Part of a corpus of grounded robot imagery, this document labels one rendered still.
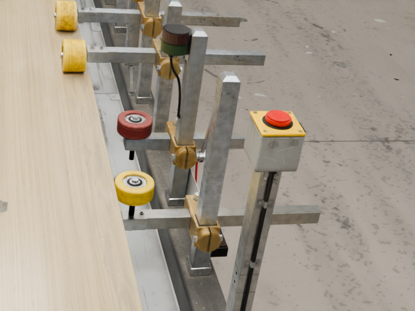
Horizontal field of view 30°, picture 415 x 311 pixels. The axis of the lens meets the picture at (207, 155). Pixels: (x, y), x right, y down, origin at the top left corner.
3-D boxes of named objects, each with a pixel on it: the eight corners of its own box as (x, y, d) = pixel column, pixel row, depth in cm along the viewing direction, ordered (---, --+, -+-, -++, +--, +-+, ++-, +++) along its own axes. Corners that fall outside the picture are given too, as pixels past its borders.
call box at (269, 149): (283, 152, 126) (291, 110, 122) (296, 176, 120) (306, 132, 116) (241, 152, 124) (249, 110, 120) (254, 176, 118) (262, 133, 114)
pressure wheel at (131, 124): (145, 149, 186) (149, 108, 180) (150, 168, 180) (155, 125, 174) (112, 150, 184) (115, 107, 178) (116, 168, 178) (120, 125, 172)
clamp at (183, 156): (183, 139, 188) (186, 121, 186) (195, 170, 177) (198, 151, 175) (161, 139, 187) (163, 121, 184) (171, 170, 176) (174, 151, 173)
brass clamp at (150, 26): (155, 18, 224) (156, 2, 221) (163, 38, 213) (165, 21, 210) (133, 18, 222) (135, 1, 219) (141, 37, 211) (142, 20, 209)
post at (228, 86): (203, 266, 169) (236, 69, 144) (206, 277, 166) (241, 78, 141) (187, 268, 168) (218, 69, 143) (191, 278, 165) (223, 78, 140)
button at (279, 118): (285, 118, 121) (287, 108, 120) (293, 131, 117) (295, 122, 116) (260, 118, 120) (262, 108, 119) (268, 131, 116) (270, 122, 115)
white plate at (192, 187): (178, 177, 196) (183, 143, 190) (201, 242, 174) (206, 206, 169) (176, 177, 195) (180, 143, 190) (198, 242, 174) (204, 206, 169)
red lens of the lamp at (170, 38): (186, 33, 166) (188, 23, 165) (192, 45, 162) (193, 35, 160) (159, 33, 165) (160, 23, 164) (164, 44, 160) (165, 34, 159)
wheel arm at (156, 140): (296, 144, 193) (299, 129, 191) (300, 152, 190) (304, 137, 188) (122, 145, 182) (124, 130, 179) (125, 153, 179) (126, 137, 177)
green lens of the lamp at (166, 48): (185, 44, 168) (186, 34, 167) (191, 56, 163) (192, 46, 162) (158, 43, 166) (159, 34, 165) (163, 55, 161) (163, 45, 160)
